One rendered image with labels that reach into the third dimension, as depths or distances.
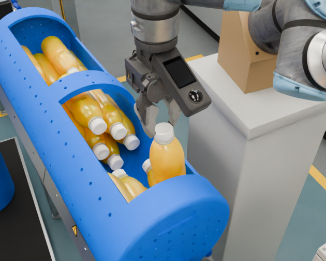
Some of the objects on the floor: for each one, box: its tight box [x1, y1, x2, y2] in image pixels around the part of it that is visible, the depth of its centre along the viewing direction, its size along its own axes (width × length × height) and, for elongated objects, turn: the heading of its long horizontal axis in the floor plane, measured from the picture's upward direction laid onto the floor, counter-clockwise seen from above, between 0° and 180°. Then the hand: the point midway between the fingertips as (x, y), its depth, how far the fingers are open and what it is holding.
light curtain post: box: [58, 0, 81, 42], centre depth 196 cm, size 6×6×170 cm
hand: (163, 130), depth 76 cm, fingers closed on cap, 4 cm apart
